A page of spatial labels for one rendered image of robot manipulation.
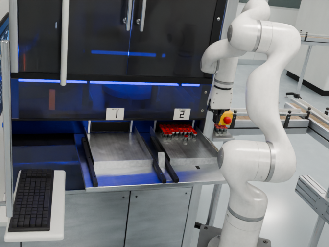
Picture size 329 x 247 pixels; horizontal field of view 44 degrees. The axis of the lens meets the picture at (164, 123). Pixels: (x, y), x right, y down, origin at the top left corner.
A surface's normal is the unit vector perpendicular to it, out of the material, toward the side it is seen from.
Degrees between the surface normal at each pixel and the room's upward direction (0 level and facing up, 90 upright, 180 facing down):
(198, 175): 0
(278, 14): 90
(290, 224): 0
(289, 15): 90
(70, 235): 90
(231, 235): 90
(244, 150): 32
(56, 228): 0
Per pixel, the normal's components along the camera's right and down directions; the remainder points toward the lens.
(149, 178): 0.13, -0.91
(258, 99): -0.42, -0.10
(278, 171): 0.07, 0.35
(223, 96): 0.27, 0.44
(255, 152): 0.14, -0.48
